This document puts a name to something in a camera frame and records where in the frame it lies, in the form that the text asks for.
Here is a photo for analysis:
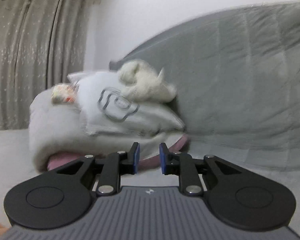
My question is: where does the white printed pillow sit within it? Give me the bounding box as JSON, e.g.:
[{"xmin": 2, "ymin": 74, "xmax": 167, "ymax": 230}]
[{"xmin": 68, "ymin": 71, "xmax": 184, "ymax": 137}]

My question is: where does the pink pillow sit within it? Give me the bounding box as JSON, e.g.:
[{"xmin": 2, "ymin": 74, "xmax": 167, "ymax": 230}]
[{"xmin": 47, "ymin": 134, "xmax": 189, "ymax": 171}]

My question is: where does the grey folded duvet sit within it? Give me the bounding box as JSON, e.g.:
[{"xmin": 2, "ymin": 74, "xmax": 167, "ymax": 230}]
[{"xmin": 29, "ymin": 89, "xmax": 185, "ymax": 172}]

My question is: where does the cream plush toy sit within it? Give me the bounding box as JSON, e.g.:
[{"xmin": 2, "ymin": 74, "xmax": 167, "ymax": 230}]
[{"xmin": 117, "ymin": 60, "xmax": 177, "ymax": 103}]

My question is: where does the grey quilted headboard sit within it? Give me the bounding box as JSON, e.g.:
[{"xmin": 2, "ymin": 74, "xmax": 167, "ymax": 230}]
[{"xmin": 109, "ymin": 2, "xmax": 300, "ymax": 169}]

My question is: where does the grey star curtain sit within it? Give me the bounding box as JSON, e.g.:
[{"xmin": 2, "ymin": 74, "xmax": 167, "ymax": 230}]
[{"xmin": 0, "ymin": 0, "xmax": 93, "ymax": 130}]

